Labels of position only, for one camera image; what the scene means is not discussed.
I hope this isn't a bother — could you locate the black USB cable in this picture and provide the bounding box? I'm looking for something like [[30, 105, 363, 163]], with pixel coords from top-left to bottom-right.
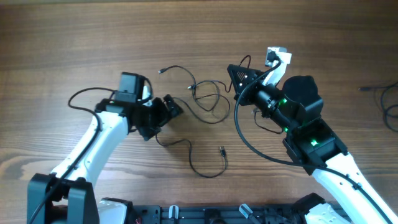
[[359, 81, 398, 133]]

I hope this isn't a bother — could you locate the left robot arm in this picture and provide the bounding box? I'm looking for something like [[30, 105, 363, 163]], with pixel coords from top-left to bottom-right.
[[27, 72, 183, 223]]

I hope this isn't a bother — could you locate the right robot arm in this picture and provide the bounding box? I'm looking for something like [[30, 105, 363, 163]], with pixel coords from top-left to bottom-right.
[[227, 64, 397, 223]]

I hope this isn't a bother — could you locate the right camera cable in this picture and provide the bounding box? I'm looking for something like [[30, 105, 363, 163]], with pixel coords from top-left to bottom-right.
[[233, 55, 396, 224]]

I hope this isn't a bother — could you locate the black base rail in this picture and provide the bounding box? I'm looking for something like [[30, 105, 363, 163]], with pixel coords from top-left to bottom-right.
[[134, 204, 306, 224]]

